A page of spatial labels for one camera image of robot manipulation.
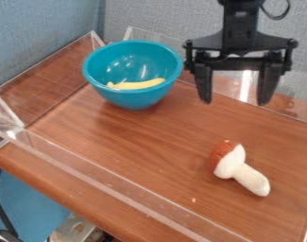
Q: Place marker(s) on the white object under table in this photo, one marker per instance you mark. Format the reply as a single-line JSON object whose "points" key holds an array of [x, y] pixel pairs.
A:
{"points": [[77, 230]]}

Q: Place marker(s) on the yellow plush banana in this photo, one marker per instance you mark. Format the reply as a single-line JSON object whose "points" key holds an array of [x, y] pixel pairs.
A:
{"points": [[137, 84]]}

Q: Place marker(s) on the black stand leg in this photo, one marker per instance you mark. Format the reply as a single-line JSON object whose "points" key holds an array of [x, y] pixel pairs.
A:
{"points": [[9, 233]]}

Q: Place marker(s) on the plush mushroom toy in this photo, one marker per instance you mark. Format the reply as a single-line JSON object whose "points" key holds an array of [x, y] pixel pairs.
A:
{"points": [[227, 161]]}

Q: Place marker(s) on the clear acrylic barrier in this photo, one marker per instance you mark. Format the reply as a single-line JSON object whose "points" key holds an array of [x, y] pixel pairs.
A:
{"points": [[131, 170]]}

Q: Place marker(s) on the blue plastic bowl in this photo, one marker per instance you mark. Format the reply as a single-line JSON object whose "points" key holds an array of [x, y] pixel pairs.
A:
{"points": [[133, 61]]}

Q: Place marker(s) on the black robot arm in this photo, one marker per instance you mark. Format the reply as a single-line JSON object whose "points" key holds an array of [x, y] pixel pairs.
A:
{"points": [[241, 16]]}

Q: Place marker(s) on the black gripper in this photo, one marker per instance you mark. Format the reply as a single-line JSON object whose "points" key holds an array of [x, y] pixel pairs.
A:
{"points": [[254, 51]]}

